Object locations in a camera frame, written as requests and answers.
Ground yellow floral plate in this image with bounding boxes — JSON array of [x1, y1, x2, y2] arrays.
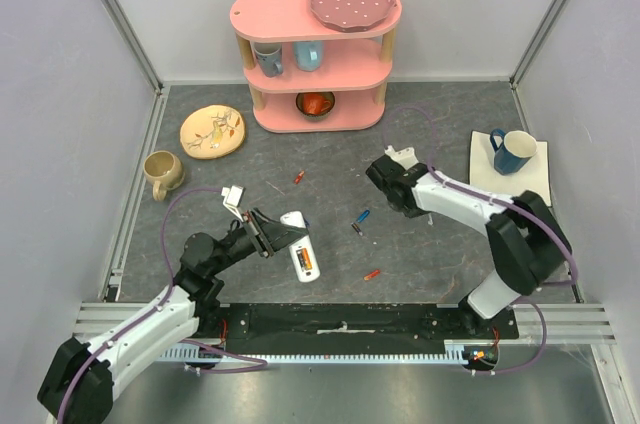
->
[[180, 104, 247, 160]]

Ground pink three-tier shelf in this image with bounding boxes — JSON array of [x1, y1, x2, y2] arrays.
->
[[229, 0, 402, 133]]

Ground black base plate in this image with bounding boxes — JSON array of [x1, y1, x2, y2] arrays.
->
[[188, 303, 519, 354]]

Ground grey mug on shelf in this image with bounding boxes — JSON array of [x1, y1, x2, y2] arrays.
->
[[253, 42, 283, 78]]

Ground white cable duct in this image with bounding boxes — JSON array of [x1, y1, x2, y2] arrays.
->
[[156, 343, 497, 368]]

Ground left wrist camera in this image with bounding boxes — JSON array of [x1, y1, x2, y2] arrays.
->
[[221, 185, 245, 220]]

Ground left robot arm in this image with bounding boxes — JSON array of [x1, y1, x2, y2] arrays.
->
[[37, 209, 309, 423]]

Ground white square plate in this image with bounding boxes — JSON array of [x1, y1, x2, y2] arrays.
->
[[469, 130, 552, 207]]

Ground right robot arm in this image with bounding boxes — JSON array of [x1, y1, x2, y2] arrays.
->
[[366, 154, 575, 338]]

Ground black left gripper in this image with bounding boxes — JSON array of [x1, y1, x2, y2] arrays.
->
[[209, 207, 308, 274]]

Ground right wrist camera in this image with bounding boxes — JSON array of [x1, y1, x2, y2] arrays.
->
[[385, 145, 419, 170]]

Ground white remote control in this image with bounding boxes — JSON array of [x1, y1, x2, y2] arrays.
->
[[280, 211, 321, 283]]

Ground red battery far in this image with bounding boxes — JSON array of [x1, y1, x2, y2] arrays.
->
[[294, 171, 305, 185]]

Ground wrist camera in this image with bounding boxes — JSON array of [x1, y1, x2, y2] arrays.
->
[[221, 185, 245, 220], [385, 145, 419, 170]]

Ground dark blue mug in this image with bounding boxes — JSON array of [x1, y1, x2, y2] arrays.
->
[[489, 129, 537, 175]]

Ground black battery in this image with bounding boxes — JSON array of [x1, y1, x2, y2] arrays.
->
[[351, 223, 363, 236]]

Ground light blue mug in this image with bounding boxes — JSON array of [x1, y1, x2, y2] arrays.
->
[[293, 41, 324, 72]]

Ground red orange battery near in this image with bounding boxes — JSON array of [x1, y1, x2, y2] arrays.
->
[[363, 269, 381, 281]]

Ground pink dotted plate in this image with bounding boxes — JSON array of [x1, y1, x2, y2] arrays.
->
[[309, 0, 398, 33]]

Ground dark bowl on shelf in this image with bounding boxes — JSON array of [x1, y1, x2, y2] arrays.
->
[[296, 92, 335, 121]]

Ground beige mug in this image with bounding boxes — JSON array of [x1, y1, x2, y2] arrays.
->
[[143, 150, 185, 202]]

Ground red mug in bowl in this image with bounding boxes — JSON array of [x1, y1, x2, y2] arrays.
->
[[302, 93, 332, 116]]

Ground blue battery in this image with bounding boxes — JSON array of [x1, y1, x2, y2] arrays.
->
[[355, 209, 370, 224]]

